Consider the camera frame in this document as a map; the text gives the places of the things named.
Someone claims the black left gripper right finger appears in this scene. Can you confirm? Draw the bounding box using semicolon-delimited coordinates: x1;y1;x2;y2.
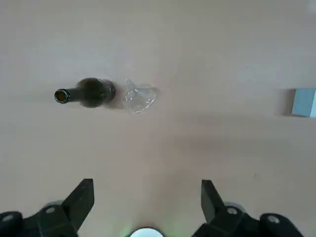
192;179;305;237

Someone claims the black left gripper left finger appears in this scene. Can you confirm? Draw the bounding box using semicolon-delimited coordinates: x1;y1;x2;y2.
0;178;95;237

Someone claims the dark brown glass bottle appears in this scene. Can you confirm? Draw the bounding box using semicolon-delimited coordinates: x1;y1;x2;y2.
54;77;117;109

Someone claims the grey cube part base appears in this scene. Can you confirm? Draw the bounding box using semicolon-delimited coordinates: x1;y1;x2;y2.
290;88;316;118

